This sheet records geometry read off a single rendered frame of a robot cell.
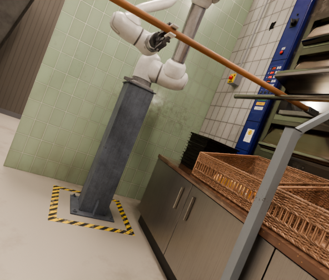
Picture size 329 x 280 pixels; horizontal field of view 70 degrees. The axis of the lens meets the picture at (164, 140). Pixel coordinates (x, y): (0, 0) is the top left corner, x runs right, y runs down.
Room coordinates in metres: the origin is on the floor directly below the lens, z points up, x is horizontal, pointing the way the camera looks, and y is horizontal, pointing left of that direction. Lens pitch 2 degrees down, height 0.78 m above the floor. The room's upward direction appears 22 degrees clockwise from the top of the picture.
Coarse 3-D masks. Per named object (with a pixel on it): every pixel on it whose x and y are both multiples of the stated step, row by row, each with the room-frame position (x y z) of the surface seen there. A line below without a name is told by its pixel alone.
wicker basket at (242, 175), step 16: (208, 160) 1.38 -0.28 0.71; (224, 160) 1.56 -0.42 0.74; (240, 160) 1.62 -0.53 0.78; (256, 160) 1.67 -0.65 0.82; (208, 176) 1.33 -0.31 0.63; (224, 176) 1.58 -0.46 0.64; (240, 176) 1.13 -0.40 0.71; (256, 176) 1.58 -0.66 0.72; (288, 176) 1.41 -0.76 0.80; (304, 176) 1.34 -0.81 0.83; (224, 192) 1.19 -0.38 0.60; (240, 192) 1.10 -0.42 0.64; (256, 192) 1.02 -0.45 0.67
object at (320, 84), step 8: (288, 72) 1.57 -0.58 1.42; (296, 72) 1.51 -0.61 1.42; (304, 72) 1.46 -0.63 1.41; (312, 72) 1.40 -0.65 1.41; (320, 72) 1.36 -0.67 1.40; (328, 72) 1.32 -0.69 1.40; (280, 80) 1.66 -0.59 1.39; (288, 80) 1.60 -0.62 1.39; (296, 80) 1.55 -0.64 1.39; (304, 80) 1.50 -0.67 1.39; (312, 80) 1.46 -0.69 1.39; (320, 80) 1.42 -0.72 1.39; (328, 80) 1.37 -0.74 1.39; (288, 88) 1.69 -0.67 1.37; (296, 88) 1.64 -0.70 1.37; (304, 88) 1.58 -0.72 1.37; (312, 88) 1.53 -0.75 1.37; (320, 88) 1.48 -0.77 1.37; (328, 88) 1.44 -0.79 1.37
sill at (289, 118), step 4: (276, 116) 1.71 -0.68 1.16; (280, 116) 1.68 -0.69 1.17; (284, 116) 1.65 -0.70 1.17; (288, 116) 1.62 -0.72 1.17; (292, 116) 1.59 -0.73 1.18; (284, 120) 1.64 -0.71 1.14; (288, 120) 1.61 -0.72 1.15; (292, 120) 1.58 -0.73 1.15; (296, 120) 1.55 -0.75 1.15; (300, 120) 1.53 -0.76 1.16; (304, 120) 1.51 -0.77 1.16; (308, 120) 1.48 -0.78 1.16; (328, 120) 1.37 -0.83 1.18; (320, 124) 1.40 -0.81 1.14; (324, 124) 1.38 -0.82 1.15; (328, 124) 1.36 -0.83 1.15
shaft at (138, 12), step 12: (120, 0) 0.92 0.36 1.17; (132, 12) 0.96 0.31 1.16; (144, 12) 0.97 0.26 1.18; (156, 24) 0.99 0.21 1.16; (180, 36) 1.03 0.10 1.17; (204, 48) 1.08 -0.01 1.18; (216, 60) 1.12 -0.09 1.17; (240, 72) 1.18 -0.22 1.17; (264, 84) 1.24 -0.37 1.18; (300, 108) 1.38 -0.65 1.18
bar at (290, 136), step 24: (240, 96) 1.54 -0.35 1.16; (264, 96) 1.35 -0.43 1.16; (288, 96) 1.20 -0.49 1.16; (312, 96) 1.08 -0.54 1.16; (312, 120) 0.88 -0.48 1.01; (288, 144) 0.83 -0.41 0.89; (264, 192) 0.84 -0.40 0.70; (264, 216) 0.85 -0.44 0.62; (240, 240) 0.85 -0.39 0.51; (240, 264) 0.84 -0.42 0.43
